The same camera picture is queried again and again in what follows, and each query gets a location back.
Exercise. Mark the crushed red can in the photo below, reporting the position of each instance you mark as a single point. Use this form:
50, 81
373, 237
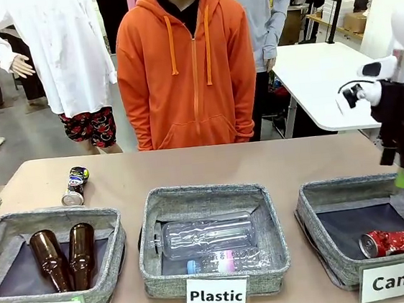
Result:
395, 241

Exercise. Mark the brown glass bottle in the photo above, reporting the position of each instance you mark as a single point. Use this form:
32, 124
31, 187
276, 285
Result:
48, 258
81, 254

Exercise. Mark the person's left forearm orange sleeve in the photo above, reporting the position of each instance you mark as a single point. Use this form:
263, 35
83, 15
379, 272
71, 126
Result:
249, 106

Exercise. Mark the person's right forearm orange sleeve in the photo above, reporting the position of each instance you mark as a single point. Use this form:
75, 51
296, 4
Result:
135, 118

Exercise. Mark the grey fabric basket can sign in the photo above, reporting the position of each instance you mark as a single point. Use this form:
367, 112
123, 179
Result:
336, 191

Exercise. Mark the dark printed drink can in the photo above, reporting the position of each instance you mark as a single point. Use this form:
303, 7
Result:
75, 186

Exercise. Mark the white sign reading Can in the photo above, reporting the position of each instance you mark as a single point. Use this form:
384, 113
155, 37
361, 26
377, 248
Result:
389, 282

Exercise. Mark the grey fabric basket bottle sign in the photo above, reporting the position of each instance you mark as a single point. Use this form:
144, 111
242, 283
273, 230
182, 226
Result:
114, 247

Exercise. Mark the grey fabric basket plastic sign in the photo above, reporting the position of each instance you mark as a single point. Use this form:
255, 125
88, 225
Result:
272, 231

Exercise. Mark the white round-cornered table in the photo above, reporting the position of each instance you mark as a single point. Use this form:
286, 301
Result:
317, 81

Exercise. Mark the black red floral shorts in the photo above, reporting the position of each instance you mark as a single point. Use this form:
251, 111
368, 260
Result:
91, 128

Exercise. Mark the pale mannequin hand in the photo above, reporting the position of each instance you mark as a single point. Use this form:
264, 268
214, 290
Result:
21, 65

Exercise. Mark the cardboard box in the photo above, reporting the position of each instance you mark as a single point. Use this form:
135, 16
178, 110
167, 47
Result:
354, 22

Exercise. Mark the wooden shelf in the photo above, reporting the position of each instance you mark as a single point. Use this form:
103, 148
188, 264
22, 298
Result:
322, 23

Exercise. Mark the white shirt on mannequin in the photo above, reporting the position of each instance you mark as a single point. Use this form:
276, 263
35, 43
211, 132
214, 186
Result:
64, 46

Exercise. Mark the black metal pole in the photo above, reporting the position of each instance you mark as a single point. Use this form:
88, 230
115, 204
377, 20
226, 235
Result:
334, 3

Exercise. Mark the crushed plastic bottle pink label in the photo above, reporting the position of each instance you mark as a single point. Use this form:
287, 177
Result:
231, 258

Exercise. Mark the large clear plastic bottle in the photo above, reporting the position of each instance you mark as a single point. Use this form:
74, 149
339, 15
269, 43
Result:
203, 236

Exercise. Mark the light blue shirt mannequin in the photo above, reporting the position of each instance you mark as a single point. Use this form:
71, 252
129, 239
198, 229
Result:
259, 8

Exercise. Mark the person in orange hoodie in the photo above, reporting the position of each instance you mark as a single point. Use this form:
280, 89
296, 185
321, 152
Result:
164, 72

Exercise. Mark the white sign reading Plastic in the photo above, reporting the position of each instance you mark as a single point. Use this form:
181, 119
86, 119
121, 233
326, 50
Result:
217, 296

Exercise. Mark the dark hanging garment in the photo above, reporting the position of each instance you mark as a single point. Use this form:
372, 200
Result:
113, 12

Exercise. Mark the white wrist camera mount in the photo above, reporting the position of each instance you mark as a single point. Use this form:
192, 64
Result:
353, 95

